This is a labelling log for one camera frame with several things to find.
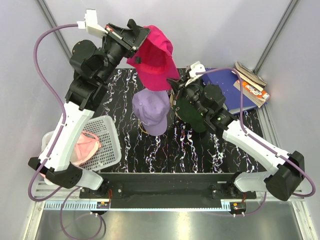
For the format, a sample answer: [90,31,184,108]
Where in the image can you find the red mesh cap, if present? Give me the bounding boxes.
[126,25,180,91]

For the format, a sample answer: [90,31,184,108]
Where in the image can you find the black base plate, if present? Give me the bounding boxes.
[79,172,257,211]

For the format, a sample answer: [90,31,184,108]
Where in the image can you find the blue binder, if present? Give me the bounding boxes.
[202,69,258,115]

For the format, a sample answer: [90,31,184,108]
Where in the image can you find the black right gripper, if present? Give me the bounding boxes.
[167,74,208,118]

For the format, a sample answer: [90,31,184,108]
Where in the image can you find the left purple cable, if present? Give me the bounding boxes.
[27,22,81,202]

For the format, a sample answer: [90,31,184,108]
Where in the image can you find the white plastic basket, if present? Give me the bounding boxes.
[41,115,123,186]

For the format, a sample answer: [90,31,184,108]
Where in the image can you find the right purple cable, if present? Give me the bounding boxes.
[196,67,316,197]

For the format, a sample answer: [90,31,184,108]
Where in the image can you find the purple cable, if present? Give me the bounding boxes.
[196,67,316,197]
[27,22,81,202]

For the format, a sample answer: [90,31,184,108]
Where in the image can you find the dark green cap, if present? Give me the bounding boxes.
[173,98,207,133]

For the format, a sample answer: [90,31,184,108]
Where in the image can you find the stack of books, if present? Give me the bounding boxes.
[232,61,270,108]

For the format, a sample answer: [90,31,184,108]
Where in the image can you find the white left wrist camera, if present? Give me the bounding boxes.
[76,9,108,39]

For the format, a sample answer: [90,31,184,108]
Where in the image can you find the beige baseball cap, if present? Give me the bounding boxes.
[169,90,176,109]

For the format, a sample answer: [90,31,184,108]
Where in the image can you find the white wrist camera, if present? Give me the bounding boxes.
[76,9,108,39]
[186,61,206,85]

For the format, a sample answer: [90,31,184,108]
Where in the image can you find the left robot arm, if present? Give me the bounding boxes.
[28,19,151,198]

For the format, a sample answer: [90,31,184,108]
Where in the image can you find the purple cap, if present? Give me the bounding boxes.
[132,88,171,136]

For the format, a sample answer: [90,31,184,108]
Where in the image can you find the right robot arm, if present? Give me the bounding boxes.
[167,68,305,201]

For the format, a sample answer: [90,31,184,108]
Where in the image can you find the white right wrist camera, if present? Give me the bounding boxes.
[186,61,206,85]

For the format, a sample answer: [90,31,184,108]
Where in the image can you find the gold wire hat stand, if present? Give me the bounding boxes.
[138,120,149,135]

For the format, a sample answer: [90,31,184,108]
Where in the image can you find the pink cap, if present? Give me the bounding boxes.
[70,131,102,167]

